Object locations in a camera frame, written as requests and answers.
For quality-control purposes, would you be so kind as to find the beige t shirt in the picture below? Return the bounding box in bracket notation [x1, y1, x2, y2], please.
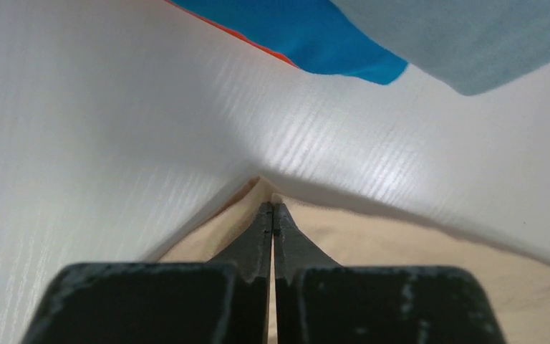
[158, 176, 550, 344]

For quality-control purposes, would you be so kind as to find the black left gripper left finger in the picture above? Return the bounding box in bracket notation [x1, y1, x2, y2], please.
[22, 203, 274, 343]

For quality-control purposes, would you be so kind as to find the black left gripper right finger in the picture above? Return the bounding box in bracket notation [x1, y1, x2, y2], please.
[274, 204, 505, 343]

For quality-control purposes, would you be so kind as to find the orange folded t shirt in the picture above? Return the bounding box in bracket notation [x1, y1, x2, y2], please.
[170, 1, 299, 69]

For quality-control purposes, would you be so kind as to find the grey-blue folded t shirt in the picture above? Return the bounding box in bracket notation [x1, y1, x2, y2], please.
[334, 0, 550, 95]

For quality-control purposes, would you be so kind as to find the bright blue folded t shirt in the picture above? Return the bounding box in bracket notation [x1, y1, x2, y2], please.
[174, 0, 407, 85]

